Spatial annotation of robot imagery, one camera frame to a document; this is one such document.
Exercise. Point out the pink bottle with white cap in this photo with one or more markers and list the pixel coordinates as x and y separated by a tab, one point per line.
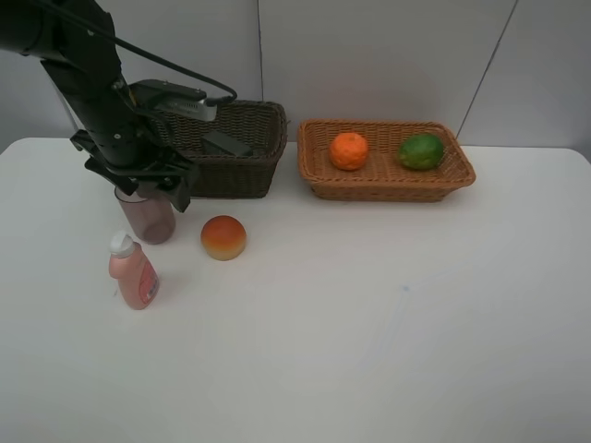
137	279

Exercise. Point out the light orange wicker basket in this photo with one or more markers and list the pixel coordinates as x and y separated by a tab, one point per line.
382	177

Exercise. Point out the orange tangerine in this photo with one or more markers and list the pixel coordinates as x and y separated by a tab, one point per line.
348	151

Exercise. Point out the dark brown wicker basket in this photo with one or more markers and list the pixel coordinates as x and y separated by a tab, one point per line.
261	126

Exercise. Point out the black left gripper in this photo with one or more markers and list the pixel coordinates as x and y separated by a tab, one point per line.
137	149

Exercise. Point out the green lime fruit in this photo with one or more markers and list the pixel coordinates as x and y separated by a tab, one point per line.
421	152

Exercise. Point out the red-orange peach fruit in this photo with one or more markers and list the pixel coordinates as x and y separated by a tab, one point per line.
223	237

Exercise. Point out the black square dropper bottle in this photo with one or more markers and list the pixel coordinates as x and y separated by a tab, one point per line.
217	143

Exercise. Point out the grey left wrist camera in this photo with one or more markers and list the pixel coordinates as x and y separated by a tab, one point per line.
161	96

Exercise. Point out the translucent purple plastic cup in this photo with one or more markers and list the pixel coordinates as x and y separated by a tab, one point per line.
149	214

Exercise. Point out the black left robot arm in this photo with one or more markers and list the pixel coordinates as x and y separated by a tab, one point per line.
74	41

